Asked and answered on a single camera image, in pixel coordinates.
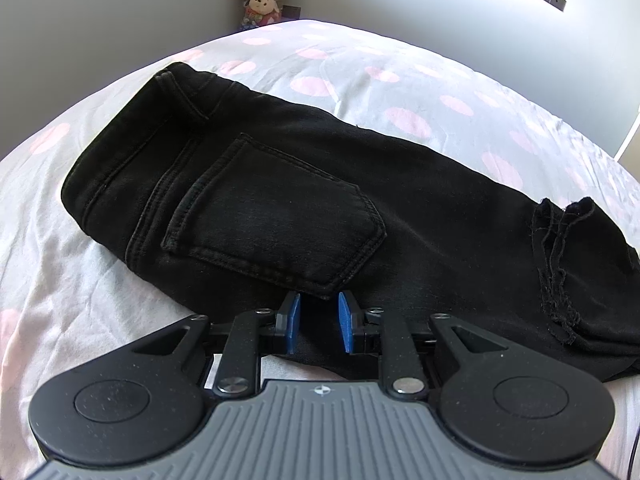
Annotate white cord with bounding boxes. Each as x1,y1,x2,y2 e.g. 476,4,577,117
616,104,640,162

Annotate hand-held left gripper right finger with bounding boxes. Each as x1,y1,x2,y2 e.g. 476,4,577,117
337,291,507,401

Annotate black jeans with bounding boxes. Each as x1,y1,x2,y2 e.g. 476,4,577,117
61,61,640,385

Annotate bed with pink dotted sheet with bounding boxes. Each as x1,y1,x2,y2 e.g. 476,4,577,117
0,19,640,480

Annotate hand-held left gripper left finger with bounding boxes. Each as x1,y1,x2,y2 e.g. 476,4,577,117
131,291,303,401

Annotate black cable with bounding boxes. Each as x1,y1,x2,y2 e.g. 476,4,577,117
626,422,640,480

